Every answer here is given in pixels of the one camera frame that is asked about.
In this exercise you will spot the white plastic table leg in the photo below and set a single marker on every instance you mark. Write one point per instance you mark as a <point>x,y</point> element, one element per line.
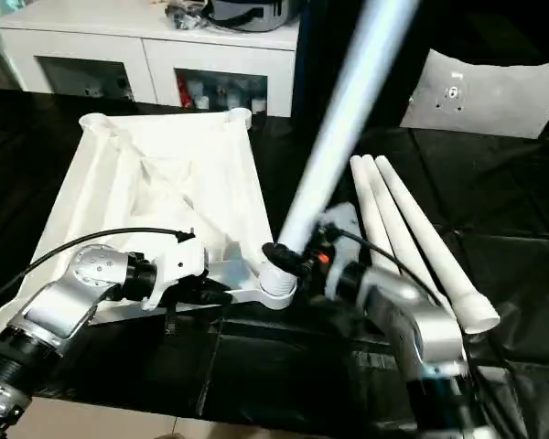
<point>371,210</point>
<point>348,101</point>
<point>423,224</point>
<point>392,215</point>

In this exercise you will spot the white plastic table top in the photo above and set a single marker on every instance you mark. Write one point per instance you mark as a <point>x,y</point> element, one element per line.
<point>165,183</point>

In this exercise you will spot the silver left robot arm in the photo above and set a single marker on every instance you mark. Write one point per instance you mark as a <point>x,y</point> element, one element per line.
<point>73,293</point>

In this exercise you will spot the black work mat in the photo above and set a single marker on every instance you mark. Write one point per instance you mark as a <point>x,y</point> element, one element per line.
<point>256,366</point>

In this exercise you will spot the white cabinet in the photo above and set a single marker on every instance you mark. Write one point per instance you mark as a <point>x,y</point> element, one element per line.
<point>146,64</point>

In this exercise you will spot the grey bag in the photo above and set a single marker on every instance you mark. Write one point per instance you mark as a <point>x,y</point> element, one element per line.
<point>256,14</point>

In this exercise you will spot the tangled small items pile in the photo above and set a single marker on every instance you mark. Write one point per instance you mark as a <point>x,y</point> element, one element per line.
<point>188,16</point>

